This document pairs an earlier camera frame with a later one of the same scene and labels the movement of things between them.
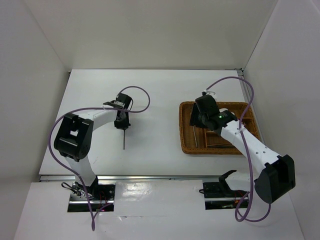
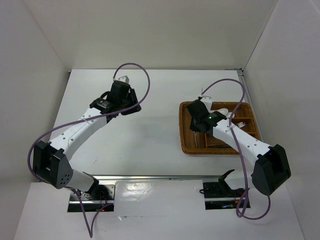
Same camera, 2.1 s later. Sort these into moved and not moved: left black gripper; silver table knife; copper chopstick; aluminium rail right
Moved: left black gripper
Not moved: copper chopstick; silver table knife; aluminium rail right
